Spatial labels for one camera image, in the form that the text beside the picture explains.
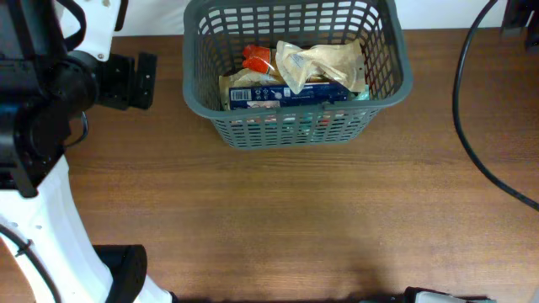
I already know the left black cable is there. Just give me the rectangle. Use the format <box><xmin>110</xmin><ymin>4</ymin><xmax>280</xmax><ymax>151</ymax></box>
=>
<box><xmin>0</xmin><ymin>222</ymin><xmax>64</xmax><ymax>303</ymax></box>

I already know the right black cable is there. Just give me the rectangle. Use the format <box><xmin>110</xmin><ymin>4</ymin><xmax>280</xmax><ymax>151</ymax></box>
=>
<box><xmin>451</xmin><ymin>0</ymin><xmax>539</xmax><ymax>213</ymax></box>

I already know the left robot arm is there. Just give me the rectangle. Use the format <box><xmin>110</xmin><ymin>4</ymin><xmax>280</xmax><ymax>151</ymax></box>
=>
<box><xmin>1</xmin><ymin>0</ymin><xmax>176</xmax><ymax>303</ymax></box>

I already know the teal tissue packet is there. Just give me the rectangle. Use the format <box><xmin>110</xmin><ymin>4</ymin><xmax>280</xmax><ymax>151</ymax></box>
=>
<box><xmin>350</xmin><ymin>84</ymin><xmax>371</xmax><ymax>101</ymax></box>

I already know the beige pouch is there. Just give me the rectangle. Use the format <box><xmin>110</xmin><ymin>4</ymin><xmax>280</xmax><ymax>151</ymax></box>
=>
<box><xmin>219</xmin><ymin>69</ymin><xmax>285</xmax><ymax>110</ymax></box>
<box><xmin>275</xmin><ymin>40</ymin><xmax>366</xmax><ymax>93</ymax></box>

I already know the multicolour tissue multipack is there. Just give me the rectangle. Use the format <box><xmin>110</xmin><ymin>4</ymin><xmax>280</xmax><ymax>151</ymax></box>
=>
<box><xmin>226</xmin><ymin>82</ymin><xmax>350</xmax><ymax>110</ymax></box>

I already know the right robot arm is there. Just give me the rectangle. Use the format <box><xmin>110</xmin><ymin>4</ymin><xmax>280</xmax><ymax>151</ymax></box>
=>
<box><xmin>392</xmin><ymin>1</ymin><xmax>538</xmax><ymax>302</ymax></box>

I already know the orange spaghetti pack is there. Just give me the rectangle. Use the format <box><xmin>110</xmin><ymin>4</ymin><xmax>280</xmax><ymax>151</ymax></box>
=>
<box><xmin>241</xmin><ymin>44</ymin><xmax>367</xmax><ymax>92</ymax></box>

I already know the black cable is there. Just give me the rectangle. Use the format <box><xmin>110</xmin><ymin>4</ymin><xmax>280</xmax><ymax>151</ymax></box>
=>
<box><xmin>451</xmin><ymin>0</ymin><xmax>539</xmax><ymax>213</ymax></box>
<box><xmin>0</xmin><ymin>222</ymin><xmax>64</xmax><ymax>303</ymax></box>

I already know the grey plastic basket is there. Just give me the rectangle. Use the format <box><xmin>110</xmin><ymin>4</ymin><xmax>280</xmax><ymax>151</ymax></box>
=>
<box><xmin>183</xmin><ymin>0</ymin><xmax>413</xmax><ymax>150</ymax></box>

